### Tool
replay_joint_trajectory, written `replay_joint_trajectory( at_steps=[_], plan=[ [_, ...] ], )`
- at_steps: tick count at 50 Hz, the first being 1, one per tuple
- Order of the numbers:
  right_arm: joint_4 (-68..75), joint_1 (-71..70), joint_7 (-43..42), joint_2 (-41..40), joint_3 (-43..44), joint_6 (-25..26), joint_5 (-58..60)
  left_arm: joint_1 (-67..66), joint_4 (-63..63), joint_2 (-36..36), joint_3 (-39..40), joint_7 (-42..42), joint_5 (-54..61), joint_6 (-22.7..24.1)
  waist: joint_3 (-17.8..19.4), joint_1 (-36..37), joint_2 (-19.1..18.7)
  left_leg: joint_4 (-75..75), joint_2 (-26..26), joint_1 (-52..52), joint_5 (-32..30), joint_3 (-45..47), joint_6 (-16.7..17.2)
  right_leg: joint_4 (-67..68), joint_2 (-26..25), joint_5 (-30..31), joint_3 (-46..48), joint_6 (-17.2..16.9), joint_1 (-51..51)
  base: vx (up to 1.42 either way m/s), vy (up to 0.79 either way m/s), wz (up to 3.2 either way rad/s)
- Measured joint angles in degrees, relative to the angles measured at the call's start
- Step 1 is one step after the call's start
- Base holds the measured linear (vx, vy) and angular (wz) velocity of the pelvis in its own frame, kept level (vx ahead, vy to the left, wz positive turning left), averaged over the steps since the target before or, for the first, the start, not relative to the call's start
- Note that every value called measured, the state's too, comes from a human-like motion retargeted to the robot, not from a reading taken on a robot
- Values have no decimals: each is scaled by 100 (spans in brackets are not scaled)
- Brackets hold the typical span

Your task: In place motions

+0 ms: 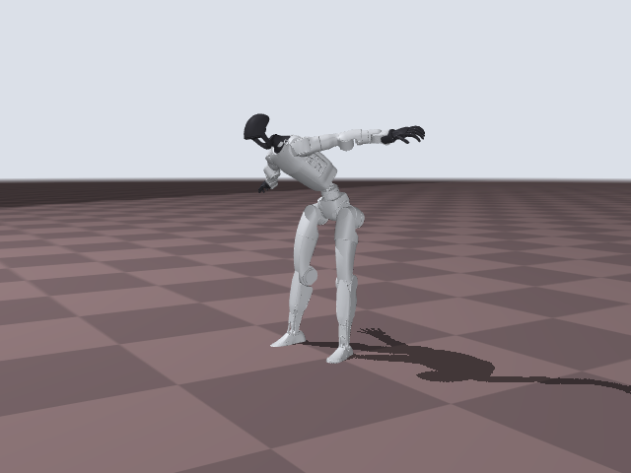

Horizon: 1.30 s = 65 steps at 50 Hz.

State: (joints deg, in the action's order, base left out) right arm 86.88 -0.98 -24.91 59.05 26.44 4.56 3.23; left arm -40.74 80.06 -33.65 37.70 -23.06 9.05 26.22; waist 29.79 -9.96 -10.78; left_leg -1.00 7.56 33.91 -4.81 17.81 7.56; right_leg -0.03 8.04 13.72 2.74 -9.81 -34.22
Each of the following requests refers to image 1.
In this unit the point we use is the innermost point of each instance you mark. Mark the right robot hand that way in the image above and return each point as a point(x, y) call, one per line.
point(265, 185)

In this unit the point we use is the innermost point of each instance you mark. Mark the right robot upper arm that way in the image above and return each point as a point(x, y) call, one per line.
point(272, 171)

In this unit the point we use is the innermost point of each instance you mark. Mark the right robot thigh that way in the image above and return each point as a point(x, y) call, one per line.
point(305, 243)

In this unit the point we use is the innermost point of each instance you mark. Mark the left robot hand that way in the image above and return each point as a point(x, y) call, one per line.
point(402, 133)

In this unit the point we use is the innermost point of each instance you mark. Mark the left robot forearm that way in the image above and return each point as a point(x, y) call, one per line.
point(364, 137)

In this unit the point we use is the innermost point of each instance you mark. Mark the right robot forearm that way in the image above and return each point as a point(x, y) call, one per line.
point(272, 183)

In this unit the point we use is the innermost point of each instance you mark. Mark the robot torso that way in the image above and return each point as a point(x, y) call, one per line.
point(316, 172)

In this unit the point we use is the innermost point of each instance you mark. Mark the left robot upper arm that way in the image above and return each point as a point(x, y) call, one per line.
point(306, 146)

